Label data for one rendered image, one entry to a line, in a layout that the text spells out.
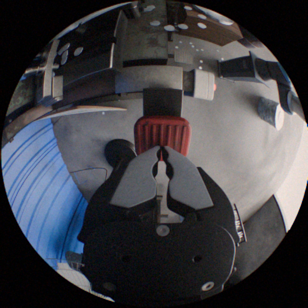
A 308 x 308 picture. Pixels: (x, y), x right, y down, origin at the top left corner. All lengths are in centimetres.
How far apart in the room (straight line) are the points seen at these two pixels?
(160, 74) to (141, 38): 11
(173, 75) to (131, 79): 9
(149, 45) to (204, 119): 82
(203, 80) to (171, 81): 8
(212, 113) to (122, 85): 84
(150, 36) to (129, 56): 7
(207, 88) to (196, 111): 67
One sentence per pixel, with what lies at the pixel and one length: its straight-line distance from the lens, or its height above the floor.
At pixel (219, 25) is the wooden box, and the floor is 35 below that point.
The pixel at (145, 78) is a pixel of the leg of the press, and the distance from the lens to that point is 23.
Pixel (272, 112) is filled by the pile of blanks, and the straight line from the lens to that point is 124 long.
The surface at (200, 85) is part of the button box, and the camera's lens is 26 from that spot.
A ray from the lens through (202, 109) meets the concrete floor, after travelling 95.
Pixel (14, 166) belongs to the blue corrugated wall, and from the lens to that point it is 137.
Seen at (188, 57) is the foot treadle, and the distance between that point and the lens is 79.
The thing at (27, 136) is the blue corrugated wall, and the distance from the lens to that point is 141.
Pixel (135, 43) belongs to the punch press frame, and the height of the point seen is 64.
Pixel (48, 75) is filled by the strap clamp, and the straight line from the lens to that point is 26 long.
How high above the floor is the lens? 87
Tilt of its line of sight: 58 degrees down
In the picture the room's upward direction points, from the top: 175 degrees counter-clockwise
